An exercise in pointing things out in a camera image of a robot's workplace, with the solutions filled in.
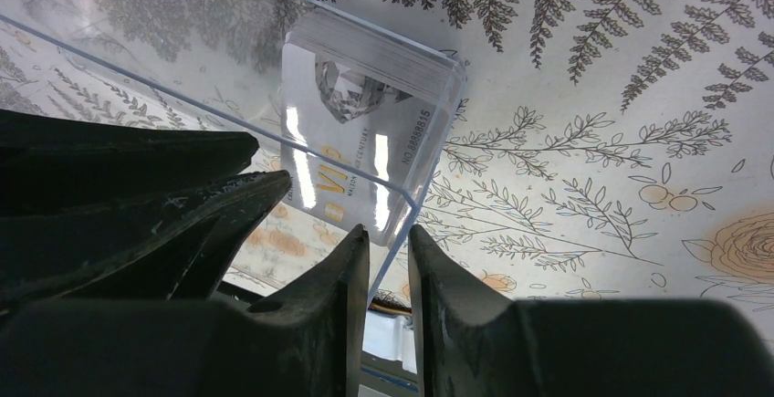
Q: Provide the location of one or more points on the clear plastic card box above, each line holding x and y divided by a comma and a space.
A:
207, 65

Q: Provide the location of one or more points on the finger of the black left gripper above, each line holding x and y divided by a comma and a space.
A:
158, 245
50, 164

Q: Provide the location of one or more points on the brown leather card holder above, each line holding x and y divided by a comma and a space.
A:
388, 334

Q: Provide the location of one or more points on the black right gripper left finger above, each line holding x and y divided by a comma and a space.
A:
303, 340

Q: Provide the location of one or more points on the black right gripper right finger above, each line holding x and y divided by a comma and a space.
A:
472, 341

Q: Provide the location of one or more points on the floral patterned table mat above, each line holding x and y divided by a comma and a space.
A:
605, 147

